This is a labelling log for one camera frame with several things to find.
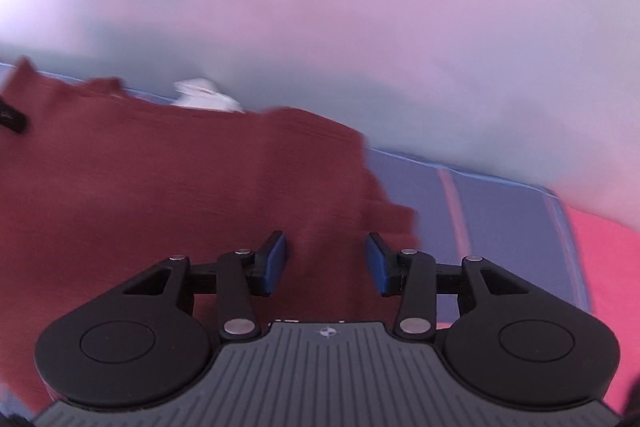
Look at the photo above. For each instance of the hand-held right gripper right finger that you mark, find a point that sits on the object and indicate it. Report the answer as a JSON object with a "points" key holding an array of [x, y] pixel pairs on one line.
{"points": [[379, 263]]}

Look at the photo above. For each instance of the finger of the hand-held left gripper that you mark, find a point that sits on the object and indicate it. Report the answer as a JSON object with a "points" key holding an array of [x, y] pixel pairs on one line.
{"points": [[12, 117]]}

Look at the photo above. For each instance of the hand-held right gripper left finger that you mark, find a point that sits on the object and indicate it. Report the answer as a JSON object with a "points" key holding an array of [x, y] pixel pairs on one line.
{"points": [[274, 263]]}

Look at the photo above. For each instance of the rust red long-sleeve sweater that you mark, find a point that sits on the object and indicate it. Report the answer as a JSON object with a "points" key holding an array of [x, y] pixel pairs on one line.
{"points": [[150, 187]]}

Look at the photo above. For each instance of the blue plaid bedsheet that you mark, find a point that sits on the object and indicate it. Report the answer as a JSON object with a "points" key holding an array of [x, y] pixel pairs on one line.
{"points": [[500, 217]]}

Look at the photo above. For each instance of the white paper clothing tag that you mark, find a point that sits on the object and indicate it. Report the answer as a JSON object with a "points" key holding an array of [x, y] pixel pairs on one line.
{"points": [[205, 96]]}

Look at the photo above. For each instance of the pink bed cover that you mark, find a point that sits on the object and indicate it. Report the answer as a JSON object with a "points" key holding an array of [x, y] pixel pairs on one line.
{"points": [[610, 257]]}

